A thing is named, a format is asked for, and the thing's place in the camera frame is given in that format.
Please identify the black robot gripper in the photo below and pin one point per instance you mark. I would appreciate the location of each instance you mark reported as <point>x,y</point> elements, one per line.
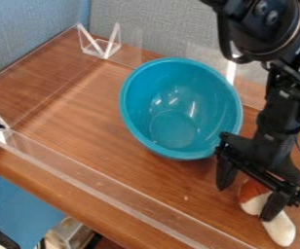
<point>263,157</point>

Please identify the plush brown white mushroom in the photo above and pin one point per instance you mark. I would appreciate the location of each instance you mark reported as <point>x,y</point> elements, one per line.
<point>254,195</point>

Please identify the blue plastic bowl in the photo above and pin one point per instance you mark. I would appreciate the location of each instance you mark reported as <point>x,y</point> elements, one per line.
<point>177,105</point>

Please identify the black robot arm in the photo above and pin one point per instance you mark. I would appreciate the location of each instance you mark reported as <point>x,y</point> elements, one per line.
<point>260,31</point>

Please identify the grey metal box below table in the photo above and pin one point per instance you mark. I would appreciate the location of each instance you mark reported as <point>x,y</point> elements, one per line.
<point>69,234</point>

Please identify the clear acrylic front barrier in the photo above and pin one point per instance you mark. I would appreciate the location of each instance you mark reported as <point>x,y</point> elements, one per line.
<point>131,217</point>

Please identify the clear acrylic barrier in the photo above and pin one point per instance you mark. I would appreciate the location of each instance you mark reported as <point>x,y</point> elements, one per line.
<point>131,217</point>
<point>248,77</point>

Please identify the clear acrylic back barrier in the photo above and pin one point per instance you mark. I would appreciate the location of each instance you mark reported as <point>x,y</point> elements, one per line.
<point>248,77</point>

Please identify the clear acrylic corner bracket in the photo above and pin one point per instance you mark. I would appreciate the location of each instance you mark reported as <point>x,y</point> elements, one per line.
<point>97,46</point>

